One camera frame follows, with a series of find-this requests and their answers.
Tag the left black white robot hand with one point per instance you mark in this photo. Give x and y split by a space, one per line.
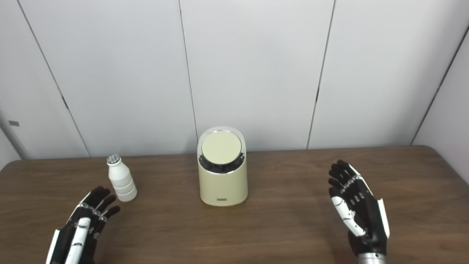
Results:
67 238

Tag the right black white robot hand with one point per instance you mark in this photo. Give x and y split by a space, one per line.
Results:
366 216

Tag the small white plastic bottle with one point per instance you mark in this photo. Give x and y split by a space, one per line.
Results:
121 181

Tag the cream-colored lidded bin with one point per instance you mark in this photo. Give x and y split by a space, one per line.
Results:
223 185

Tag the small grey wall tag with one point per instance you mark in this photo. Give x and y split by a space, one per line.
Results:
14 123

